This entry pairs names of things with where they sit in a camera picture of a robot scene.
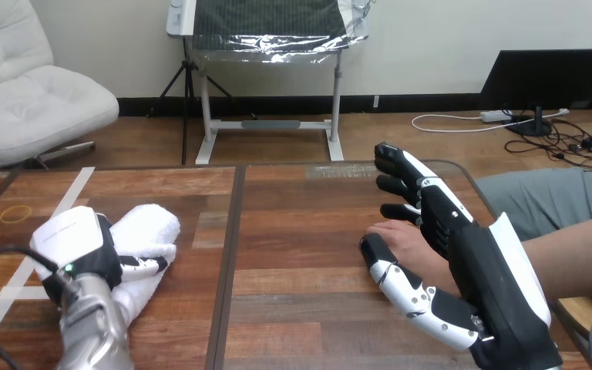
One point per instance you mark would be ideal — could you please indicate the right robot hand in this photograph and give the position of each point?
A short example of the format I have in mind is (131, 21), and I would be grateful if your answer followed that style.
(500, 296)

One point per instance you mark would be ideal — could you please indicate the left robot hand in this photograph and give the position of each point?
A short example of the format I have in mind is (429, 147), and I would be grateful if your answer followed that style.
(68, 232)

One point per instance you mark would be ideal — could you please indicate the person's hand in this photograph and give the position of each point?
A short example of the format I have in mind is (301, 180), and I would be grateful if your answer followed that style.
(411, 245)

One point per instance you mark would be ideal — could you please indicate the white towel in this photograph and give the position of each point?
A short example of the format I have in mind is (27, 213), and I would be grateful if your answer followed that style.
(148, 227)

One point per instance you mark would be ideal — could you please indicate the person's forearm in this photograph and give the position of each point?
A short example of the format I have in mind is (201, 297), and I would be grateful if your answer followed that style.
(577, 258)

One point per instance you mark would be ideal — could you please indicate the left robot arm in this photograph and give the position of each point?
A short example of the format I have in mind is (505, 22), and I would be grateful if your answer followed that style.
(91, 327)

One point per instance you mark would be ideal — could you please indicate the person's body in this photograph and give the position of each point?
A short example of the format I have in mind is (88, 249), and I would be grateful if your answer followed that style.
(546, 199)

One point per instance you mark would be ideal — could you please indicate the white cushioned chair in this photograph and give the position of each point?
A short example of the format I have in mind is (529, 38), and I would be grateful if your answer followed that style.
(25, 97)

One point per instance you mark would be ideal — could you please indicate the white power strip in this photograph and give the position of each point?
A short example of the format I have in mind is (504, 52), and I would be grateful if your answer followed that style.
(495, 116)

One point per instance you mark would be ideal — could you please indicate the white desk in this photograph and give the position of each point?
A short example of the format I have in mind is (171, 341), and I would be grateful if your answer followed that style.
(270, 124)

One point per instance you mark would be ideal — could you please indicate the black tripod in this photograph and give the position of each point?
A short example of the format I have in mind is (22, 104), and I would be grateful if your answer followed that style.
(188, 87)

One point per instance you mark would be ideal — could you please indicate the dark screen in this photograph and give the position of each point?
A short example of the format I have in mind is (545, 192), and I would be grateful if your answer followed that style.
(546, 76)

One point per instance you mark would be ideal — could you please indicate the foil sheet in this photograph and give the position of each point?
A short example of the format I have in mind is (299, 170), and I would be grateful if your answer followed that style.
(275, 30)

